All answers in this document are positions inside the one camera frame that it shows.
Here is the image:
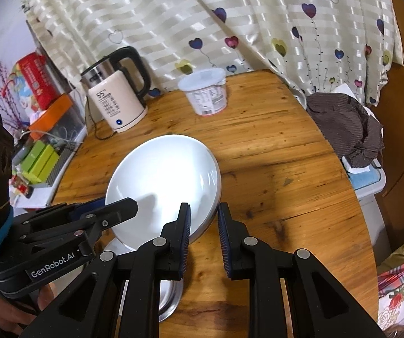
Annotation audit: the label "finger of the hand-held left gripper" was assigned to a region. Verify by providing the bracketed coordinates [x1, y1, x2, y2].
[15, 198, 140, 258]
[13, 199, 106, 226]

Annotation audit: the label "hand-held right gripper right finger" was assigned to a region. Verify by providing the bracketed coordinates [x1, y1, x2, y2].
[217, 202, 386, 338]

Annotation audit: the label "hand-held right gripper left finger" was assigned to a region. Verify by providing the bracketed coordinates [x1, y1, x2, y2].
[20, 202, 192, 338]

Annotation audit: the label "white bowl with blue stripe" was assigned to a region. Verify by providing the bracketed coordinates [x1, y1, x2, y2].
[105, 134, 222, 252]

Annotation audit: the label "stainless steel bowl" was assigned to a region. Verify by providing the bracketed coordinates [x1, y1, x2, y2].
[101, 237, 185, 323]

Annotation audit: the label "person's left hand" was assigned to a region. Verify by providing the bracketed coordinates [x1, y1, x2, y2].
[0, 283, 55, 330]

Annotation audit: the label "white flat box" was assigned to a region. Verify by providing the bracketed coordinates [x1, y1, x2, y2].
[12, 183, 59, 208]

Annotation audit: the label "grey striped tray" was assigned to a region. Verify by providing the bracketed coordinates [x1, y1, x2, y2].
[43, 141, 83, 187]

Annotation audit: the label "green box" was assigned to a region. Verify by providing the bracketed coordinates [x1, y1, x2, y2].
[21, 140, 49, 180]
[29, 146, 60, 184]

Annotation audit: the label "small red patterned box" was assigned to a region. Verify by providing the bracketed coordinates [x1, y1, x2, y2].
[12, 176, 33, 198]

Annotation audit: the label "clear plastic box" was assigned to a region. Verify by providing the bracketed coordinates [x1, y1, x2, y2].
[29, 107, 88, 148]

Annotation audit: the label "grey oval object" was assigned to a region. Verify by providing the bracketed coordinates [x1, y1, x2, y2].
[12, 144, 30, 165]

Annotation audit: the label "orange box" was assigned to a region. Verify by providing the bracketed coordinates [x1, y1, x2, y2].
[29, 93, 74, 131]

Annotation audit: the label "cream electric kettle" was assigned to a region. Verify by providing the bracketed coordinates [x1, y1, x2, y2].
[80, 46, 152, 134]

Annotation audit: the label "red printed carton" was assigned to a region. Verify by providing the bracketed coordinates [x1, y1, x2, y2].
[6, 52, 59, 113]

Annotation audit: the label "white plastic tub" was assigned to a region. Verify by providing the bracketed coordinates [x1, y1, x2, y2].
[177, 69, 229, 117]

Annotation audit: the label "purple dried flower branches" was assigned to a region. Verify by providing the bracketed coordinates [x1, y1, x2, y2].
[0, 54, 23, 131]

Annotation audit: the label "white bin with blue lid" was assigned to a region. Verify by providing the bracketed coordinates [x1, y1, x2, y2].
[342, 162, 391, 264]

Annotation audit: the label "brown cloth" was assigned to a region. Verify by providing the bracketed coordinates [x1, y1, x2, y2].
[306, 92, 386, 170]

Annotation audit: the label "floral plaid cloth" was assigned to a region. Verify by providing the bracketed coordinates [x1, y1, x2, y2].
[376, 236, 404, 332]

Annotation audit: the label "striped curtain with hearts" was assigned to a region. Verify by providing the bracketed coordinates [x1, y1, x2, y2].
[19, 0, 404, 108]

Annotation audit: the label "black kettle cable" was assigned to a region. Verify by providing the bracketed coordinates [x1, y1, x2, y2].
[84, 97, 116, 141]

